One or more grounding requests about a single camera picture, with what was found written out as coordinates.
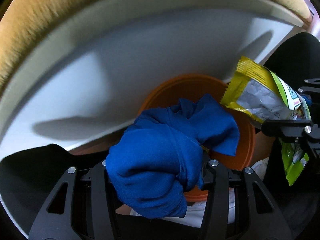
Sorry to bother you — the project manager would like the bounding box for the yellow leaf-print plush blanket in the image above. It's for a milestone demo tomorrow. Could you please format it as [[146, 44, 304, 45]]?
[[0, 0, 313, 93]]

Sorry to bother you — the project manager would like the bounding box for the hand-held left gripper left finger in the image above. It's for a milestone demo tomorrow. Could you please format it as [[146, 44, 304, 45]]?
[[28, 159, 118, 240]]

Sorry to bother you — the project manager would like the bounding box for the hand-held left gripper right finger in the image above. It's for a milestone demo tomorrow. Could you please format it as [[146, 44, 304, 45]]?
[[199, 159, 293, 240]]

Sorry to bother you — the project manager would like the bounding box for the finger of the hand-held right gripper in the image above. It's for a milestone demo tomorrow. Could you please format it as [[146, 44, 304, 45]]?
[[297, 78, 320, 107], [249, 119, 320, 167]]

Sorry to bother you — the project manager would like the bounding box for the orange plastic bin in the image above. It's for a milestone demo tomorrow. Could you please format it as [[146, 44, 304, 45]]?
[[137, 74, 256, 203]]

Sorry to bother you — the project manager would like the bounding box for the blue cloth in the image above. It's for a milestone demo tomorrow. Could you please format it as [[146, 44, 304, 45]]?
[[105, 94, 240, 219]]

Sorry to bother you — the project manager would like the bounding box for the lime green snack packet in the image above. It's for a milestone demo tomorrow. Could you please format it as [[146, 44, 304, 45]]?
[[220, 56, 312, 187]]

